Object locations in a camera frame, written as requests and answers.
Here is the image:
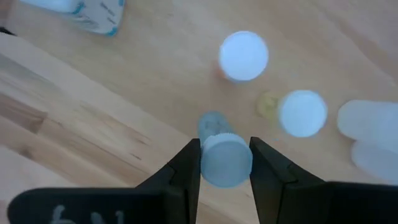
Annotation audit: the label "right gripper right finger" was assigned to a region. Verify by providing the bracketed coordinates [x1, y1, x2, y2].
[249, 136, 398, 224]

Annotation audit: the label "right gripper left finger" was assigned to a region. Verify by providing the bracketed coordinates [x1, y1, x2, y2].
[6, 138, 202, 224]

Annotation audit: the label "blue vial white cap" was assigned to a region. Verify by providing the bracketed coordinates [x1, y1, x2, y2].
[197, 111, 253, 189]

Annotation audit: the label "yellow vial white cap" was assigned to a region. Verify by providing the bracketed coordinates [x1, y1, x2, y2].
[256, 89, 329, 138]

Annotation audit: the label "translucent clear medicine bottle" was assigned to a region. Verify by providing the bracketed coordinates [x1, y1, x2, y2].
[337, 99, 398, 141]
[351, 139, 398, 184]

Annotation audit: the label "red vial white cap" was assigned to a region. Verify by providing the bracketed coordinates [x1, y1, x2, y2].
[214, 30, 270, 83]

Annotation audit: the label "white labelled medicine bottle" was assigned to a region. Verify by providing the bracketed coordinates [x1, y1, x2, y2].
[18, 0, 127, 37]

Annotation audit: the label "wooden shelf black metal legs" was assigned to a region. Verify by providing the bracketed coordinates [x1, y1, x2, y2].
[0, 0, 398, 224]

